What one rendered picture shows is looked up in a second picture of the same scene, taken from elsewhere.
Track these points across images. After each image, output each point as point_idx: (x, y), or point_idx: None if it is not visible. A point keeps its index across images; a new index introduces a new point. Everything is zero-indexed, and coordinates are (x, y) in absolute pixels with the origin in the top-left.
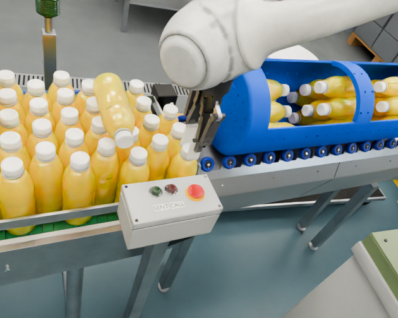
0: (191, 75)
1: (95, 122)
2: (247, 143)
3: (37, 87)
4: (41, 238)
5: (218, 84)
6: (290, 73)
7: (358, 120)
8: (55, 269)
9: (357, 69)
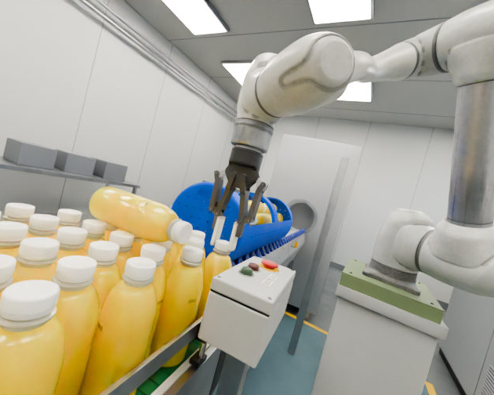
0: (346, 68)
1: (118, 234)
2: (242, 240)
3: None
4: None
5: (259, 156)
6: None
7: (275, 220)
8: None
9: None
